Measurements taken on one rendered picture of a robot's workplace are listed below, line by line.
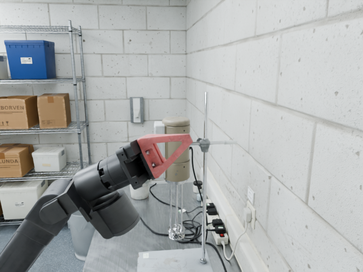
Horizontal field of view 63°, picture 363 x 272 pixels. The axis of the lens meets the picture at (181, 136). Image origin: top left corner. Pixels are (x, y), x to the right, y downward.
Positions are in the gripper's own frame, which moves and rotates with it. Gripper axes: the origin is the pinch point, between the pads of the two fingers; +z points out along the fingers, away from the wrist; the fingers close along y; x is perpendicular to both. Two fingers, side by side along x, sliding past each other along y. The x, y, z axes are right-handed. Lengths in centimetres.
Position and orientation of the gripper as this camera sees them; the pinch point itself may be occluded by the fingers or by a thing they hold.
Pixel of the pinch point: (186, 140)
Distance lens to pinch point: 45.6
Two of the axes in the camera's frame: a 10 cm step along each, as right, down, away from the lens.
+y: -2.1, 1.6, -9.6
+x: -4.3, -9.0, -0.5
